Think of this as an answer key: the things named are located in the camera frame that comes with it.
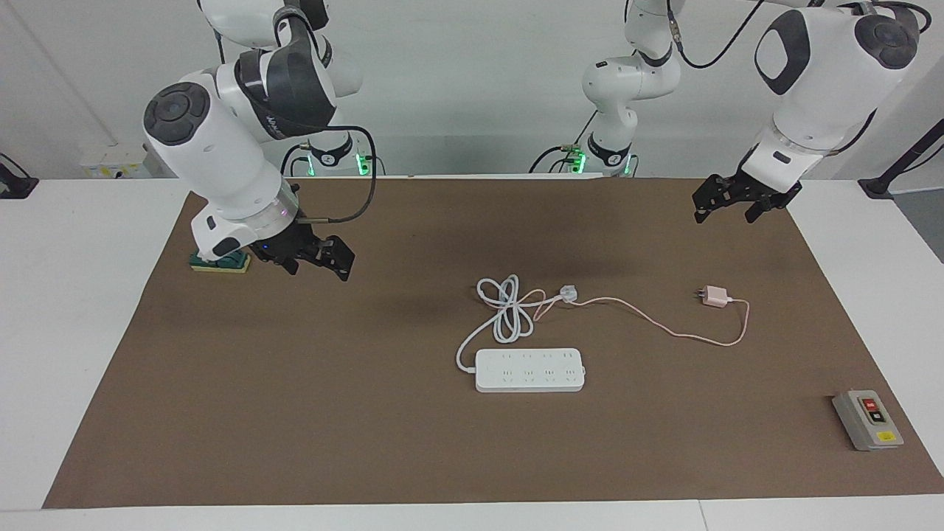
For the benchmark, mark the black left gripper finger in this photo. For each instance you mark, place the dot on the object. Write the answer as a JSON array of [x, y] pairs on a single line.
[[763, 209], [706, 200]]

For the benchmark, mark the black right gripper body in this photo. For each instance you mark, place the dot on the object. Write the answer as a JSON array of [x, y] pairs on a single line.
[[291, 242]]

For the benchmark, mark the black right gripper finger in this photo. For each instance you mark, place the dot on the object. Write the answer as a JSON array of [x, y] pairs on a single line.
[[289, 266], [338, 257]]

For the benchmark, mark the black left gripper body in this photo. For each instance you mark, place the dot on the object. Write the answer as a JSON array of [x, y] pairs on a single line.
[[741, 188]]

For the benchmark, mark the pink charger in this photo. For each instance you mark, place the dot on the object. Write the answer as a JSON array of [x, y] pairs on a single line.
[[714, 296]]

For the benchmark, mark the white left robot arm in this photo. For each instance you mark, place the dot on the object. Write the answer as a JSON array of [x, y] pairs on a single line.
[[818, 81]]

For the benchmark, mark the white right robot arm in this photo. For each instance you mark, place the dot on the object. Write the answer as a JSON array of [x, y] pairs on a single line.
[[221, 155]]

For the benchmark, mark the brown table mat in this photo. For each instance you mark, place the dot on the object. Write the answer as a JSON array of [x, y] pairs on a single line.
[[369, 413]]

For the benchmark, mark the white power strip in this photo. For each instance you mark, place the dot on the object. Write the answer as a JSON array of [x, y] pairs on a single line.
[[516, 372]]

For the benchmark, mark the black desk clamp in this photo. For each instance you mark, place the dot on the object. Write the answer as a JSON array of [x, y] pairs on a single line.
[[15, 184]]

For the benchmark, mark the green knife switch yellow base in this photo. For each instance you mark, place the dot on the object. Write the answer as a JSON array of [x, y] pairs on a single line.
[[221, 267]]

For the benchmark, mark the white wall socket box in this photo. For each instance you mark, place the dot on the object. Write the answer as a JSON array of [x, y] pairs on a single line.
[[110, 164]]

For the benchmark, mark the grey push button switch box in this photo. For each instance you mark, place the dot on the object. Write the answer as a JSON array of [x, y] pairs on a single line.
[[869, 422]]

